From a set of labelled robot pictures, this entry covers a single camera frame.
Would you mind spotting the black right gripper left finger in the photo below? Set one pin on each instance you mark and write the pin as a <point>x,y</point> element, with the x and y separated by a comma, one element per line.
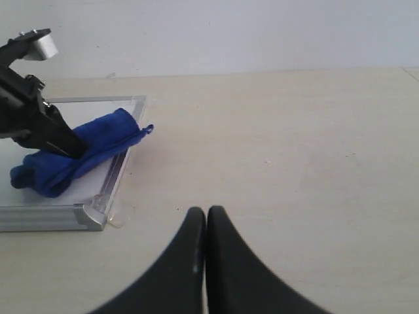
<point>173,284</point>

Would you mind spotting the clear tape corner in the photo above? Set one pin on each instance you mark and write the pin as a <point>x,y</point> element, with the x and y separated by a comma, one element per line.
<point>104,210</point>
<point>146,100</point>

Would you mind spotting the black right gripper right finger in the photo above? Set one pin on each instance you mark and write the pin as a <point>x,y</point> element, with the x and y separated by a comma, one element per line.
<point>236,279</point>

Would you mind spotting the clear tape back right corner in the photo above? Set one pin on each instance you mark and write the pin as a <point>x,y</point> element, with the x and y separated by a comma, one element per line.
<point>146,100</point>

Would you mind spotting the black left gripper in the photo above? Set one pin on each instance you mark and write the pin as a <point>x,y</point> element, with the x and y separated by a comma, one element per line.
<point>25,119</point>

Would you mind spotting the clear tape front right corner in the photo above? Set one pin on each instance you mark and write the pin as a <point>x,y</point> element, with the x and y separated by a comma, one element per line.
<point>104,210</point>

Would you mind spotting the white whiteboard with aluminium frame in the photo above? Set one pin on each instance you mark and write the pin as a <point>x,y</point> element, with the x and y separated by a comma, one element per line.
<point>26,211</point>

